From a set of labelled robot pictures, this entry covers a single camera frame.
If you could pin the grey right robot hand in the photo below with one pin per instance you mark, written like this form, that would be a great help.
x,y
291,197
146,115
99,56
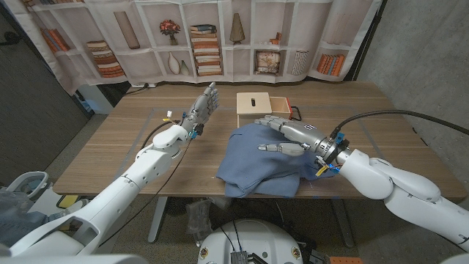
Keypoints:
x,y
304,135

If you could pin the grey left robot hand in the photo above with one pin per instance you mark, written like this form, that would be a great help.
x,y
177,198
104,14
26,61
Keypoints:
x,y
203,110

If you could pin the blue hoodie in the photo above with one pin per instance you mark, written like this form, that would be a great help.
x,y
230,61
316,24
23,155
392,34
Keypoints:
x,y
249,172

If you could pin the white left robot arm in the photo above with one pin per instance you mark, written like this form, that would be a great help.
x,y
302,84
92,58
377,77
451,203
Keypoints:
x,y
146,165

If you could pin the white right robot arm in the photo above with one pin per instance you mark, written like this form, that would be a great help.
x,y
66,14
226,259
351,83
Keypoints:
x,y
366,176

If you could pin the black drawer pull loop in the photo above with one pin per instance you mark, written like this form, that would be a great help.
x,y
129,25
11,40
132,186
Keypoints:
x,y
300,115

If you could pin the wooden drawer with red front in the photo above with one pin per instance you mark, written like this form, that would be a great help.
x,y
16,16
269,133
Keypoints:
x,y
280,106

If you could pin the light wooden box with slot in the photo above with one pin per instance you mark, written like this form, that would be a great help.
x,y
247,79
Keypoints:
x,y
245,104

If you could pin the white power strip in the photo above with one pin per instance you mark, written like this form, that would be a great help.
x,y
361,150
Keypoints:
x,y
141,86

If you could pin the printed bookshelf backdrop cloth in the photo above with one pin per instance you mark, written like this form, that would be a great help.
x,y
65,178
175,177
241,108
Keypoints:
x,y
146,62

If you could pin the grey metal table leg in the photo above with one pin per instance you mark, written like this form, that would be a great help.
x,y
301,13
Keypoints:
x,y
342,223
157,220

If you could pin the white cabinet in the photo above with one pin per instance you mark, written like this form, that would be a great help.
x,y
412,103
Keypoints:
x,y
97,99

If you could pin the clear plastic bag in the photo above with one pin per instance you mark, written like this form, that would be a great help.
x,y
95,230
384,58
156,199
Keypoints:
x,y
199,220

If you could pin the white robot torso base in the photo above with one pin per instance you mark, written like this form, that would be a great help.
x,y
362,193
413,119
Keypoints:
x,y
256,238

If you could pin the orange flat object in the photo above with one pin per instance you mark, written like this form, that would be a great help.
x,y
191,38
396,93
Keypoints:
x,y
346,260

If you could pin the grey white sneaker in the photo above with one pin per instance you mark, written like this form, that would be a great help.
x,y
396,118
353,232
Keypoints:
x,y
75,207

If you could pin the yellow black floor object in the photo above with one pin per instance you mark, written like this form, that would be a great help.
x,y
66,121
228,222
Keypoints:
x,y
67,201

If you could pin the dark grey perforated partition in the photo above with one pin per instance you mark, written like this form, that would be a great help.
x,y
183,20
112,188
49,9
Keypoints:
x,y
36,110

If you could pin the person's leg in jeans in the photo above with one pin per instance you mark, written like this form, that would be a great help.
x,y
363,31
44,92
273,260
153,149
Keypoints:
x,y
22,227

